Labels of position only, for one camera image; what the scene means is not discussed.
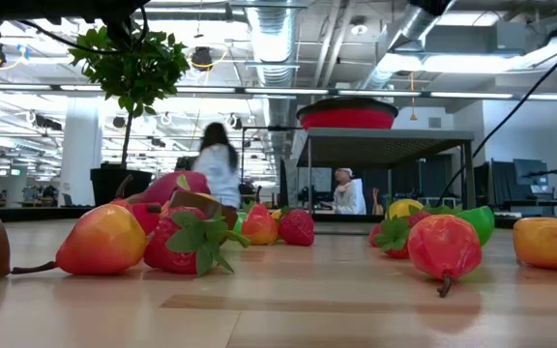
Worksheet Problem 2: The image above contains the pink dragon fruit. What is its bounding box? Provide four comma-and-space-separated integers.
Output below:
124, 169, 212, 208

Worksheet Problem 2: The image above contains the small orange fruit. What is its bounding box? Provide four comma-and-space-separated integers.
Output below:
513, 216, 557, 271

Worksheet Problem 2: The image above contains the green plant in black pot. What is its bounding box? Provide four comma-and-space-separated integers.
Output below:
68, 18, 191, 208

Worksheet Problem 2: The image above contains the white ceiling sensor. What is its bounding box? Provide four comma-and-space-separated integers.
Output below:
349, 16, 369, 38

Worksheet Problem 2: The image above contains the white building column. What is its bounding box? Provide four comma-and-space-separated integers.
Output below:
59, 96, 104, 200

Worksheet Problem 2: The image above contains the red collapsible bowl grey rim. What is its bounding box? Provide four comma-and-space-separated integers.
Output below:
296, 96, 399, 131

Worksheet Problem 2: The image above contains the long ceiling light strip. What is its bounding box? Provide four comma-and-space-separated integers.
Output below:
0, 82, 557, 102

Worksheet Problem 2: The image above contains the dark computer monitor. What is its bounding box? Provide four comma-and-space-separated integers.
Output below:
513, 158, 549, 188
174, 154, 197, 173

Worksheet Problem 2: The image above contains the person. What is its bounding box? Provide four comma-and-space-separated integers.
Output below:
190, 121, 243, 210
330, 166, 368, 216

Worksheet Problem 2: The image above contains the orange yellow pear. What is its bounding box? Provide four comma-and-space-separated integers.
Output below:
11, 202, 148, 276

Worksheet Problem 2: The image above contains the large leafy strawberry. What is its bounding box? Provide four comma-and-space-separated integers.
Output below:
142, 205, 251, 277

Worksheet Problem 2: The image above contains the orange red peach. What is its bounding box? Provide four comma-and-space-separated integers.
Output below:
241, 201, 279, 247

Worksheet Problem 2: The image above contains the silver ventilation duct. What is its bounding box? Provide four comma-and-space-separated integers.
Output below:
245, 0, 305, 156
355, 0, 452, 105

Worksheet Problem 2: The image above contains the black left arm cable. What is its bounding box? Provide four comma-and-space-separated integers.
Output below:
16, 4, 150, 55

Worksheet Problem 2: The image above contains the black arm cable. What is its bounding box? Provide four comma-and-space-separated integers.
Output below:
435, 26, 557, 207
16, 4, 150, 55

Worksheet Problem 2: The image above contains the yellow hanging cord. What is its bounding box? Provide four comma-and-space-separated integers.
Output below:
407, 71, 418, 122

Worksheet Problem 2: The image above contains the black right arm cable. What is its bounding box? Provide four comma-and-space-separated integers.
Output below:
435, 26, 557, 207

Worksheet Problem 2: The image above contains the black metal rack frame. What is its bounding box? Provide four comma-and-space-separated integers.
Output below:
241, 125, 308, 214

